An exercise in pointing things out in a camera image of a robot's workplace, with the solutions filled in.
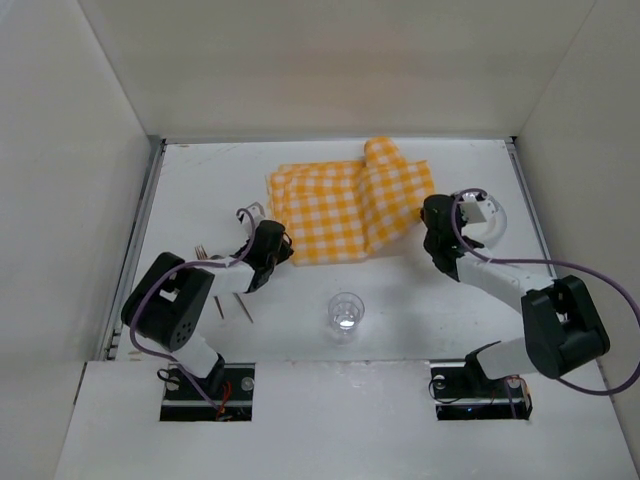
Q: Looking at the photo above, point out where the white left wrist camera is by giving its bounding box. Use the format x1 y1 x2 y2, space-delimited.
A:
236 202 266 235

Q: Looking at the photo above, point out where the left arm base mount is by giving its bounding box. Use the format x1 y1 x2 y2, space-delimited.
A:
156 363 256 422

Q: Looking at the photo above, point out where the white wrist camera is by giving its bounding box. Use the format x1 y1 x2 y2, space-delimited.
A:
236 202 266 235
459 197 496 224

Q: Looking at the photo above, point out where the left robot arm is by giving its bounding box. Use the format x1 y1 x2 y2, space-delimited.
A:
121 219 294 398

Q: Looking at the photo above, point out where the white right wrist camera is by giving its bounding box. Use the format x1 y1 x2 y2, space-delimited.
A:
459 197 496 224

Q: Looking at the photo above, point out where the aluminium table rail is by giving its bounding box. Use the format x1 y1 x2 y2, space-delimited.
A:
96 135 166 361
505 136 549 259

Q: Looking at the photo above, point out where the copper metal fork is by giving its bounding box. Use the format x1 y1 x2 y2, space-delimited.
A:
194 245 225 319

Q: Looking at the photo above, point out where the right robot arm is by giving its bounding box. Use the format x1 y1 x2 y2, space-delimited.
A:
420 194 610 390

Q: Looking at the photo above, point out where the yellow white checkered cloth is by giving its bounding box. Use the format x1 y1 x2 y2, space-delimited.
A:
267 137 435 266

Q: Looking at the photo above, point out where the right aluminium table rail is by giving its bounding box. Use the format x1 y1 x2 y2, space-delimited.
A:
505 136 549 259

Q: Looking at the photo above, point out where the clear drinking glass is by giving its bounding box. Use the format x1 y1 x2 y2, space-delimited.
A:
327 292 365 344

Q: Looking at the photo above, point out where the left aluminium table rail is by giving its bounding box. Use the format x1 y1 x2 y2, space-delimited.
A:
96 135 166 361

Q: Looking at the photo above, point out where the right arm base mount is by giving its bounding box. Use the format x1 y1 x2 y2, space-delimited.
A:
428 361 533 421

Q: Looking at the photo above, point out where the white bowl plate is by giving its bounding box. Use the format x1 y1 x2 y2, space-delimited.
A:
460 192 507 249

